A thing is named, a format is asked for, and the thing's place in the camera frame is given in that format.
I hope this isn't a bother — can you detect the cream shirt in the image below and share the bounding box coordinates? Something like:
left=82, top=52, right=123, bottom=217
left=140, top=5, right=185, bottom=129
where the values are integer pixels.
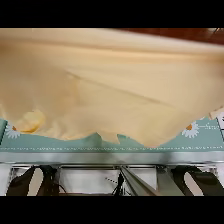
left=0, top=28, right=224, bottom=149

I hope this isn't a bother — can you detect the silver frame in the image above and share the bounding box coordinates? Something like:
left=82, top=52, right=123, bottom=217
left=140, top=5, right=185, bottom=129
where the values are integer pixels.
left=0, top=108, right=224, bottom=197

